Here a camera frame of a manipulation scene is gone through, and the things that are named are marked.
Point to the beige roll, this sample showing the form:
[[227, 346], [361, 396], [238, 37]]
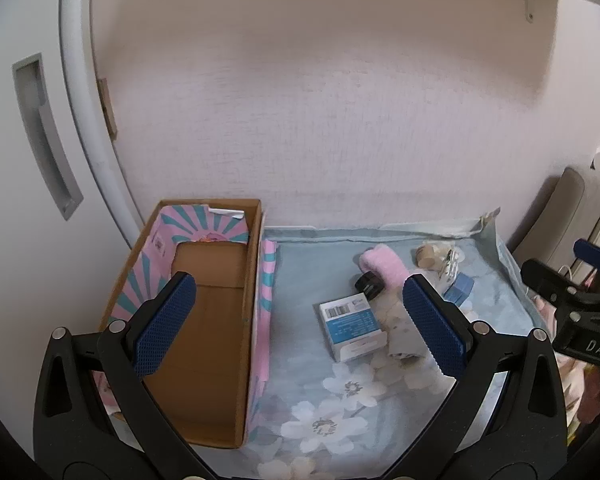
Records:
[[425, 257]]

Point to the grey chair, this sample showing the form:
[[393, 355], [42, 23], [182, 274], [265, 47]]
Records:
[[555, 210]]

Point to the pink plush toy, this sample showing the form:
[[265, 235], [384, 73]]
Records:
[[542, 310]]

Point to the blue and white carton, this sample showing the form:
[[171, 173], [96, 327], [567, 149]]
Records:
[[347, 325]]

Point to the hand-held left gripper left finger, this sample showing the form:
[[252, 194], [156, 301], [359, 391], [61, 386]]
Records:
[[162, 327]]

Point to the pink striped cardboard box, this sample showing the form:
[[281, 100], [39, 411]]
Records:
[[205, 350]]

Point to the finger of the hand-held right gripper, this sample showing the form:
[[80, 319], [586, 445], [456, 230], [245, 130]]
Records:
[[595, 254], [550, 280]]

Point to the light blue floral blanket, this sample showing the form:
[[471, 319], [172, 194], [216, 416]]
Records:
[[305, 360]]

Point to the grey patterned sock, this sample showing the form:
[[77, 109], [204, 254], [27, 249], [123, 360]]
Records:
[[400, 340]]

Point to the white wardrobe door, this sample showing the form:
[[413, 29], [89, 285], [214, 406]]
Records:
[[10, 210]]

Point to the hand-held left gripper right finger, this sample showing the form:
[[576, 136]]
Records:
[[435, 332]]

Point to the light blue mattress pad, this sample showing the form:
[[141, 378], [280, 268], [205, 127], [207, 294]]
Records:
[[505, 260]]

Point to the pink fluffy towel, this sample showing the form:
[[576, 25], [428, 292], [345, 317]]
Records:
[[385, 265]]

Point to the wooden block on wall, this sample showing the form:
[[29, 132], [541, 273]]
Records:
[[107, 107]]

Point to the small black jar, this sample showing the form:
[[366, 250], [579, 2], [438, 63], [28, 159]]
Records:
[[369, 285]]

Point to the small blue box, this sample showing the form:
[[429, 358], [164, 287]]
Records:
[[460, 287]]

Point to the small white printed packet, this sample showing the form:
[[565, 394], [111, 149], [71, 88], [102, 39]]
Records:
[[447, 265]]

